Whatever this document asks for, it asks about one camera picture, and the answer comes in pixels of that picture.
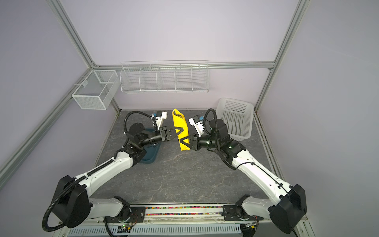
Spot teal plastic tray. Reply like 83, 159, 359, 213
140, 128, 160, 164

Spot white plastic perforated basket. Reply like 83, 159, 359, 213
216, 98, 254, 141

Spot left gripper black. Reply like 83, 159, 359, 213
140, 126, 183, 148

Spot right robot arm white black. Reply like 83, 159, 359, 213
172, 109, 307, 234

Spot white mesh wall box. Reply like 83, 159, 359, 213
72, 70, 120, 110

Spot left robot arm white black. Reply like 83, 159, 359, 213
41, 110, 188, 232

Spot yellow paper napkin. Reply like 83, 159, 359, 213
172, 109, 190, 151

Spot aluminium front rail frame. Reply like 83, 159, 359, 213
53, 202, 316, 237

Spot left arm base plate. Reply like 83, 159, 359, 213
105, 206, 146, 224

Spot white wire wall shelf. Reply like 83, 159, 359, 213
120, 60, 210, 93

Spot white vent grille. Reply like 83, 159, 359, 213
67, 224, 242, 237

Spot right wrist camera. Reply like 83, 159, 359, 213
189, 116, 204, 137

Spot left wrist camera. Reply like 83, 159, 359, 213
151, 111, 167, 129

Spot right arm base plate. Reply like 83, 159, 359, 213
221, 204, 263, 221

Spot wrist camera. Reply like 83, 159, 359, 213
151, 111, 167, 129
189, 116, 204, 137

